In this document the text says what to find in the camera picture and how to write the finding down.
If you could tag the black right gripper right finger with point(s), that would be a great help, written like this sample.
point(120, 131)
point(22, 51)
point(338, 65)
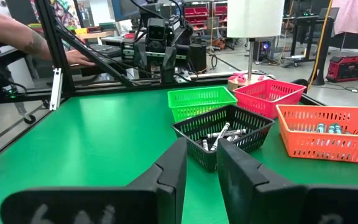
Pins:
point(291, 208)

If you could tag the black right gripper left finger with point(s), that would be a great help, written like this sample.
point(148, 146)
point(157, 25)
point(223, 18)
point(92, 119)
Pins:
point(104, 208)

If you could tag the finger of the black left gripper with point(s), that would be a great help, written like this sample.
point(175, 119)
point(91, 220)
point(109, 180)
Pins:
point(146, 68)
point(169, 67)

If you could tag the green plastic basket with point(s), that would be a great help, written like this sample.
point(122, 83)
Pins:
point(197, 102)

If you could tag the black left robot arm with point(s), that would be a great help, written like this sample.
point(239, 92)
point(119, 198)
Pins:
point(179, 28)

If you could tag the black rectangular box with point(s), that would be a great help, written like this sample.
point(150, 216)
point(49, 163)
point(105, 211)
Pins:
point(198, 57)

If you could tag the black keyboard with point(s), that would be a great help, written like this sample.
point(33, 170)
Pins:
point(104, 50)

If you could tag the black monitor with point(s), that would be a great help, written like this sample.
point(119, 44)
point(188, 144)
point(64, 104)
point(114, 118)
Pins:
point(126, 9)

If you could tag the wooden desk top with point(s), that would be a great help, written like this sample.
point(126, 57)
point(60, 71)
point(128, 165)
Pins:
point(95, 34)

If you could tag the red shelf bins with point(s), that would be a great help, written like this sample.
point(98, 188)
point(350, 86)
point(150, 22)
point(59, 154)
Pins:
point(204, 11)

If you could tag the orange plastic basket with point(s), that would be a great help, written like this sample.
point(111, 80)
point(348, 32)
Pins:
point(322, 149)

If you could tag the person's hand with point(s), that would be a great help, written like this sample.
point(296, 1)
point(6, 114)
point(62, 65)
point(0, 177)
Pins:
point(79, 58)

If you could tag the black computer case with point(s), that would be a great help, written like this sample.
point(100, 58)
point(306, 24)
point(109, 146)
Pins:
point(263, 49)

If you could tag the black plastic basket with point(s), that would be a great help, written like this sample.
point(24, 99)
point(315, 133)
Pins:
point(204, 158)

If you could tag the red plastic basket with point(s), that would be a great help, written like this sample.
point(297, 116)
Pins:
point(266, 96)

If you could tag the colourful patterned cloth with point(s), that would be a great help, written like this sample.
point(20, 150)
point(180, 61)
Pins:
point(61, 12)

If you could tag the black caster wheel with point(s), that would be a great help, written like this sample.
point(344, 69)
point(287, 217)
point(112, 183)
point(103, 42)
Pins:
point(30, 119)

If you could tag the black standing desk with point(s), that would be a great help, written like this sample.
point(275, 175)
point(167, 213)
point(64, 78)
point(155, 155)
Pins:
point(306, 31)

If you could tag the person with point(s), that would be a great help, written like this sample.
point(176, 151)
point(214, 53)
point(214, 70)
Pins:
point(8, 31)

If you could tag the red black power station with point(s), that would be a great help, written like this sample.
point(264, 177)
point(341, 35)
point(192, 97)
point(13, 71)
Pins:
point(346, 68)

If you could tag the yellow slanted pole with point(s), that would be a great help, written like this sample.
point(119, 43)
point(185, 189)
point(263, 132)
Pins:
point(322, 40)

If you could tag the pink cloth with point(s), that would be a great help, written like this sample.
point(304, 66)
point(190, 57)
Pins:
point(356, 15)

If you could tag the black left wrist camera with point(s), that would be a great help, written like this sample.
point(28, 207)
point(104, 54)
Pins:
point(156, 32)

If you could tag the silver metal bracket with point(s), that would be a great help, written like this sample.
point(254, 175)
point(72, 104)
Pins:
point(56, 90)

